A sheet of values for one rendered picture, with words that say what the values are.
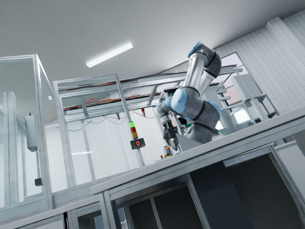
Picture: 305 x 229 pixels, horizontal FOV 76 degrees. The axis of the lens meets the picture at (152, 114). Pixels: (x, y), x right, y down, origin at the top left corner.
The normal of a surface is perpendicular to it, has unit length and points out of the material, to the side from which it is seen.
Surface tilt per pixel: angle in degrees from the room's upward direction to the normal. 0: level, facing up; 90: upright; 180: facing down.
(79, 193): 90
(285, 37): 90
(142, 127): 90
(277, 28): 90
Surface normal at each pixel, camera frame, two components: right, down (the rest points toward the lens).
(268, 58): -0.25, -0.32
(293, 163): 0.20, -0.46
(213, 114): 0.24, -0.08
